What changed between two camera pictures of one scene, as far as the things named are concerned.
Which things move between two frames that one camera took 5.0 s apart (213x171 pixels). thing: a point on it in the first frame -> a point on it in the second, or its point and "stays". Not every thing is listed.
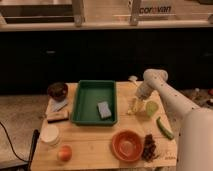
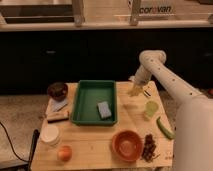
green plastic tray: [95, 103] stays
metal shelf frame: [80, 24] stays
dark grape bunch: [149, 148] stays
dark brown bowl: [57, 91] stays
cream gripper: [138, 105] -> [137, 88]
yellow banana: [130, 112] -> [135, 91]
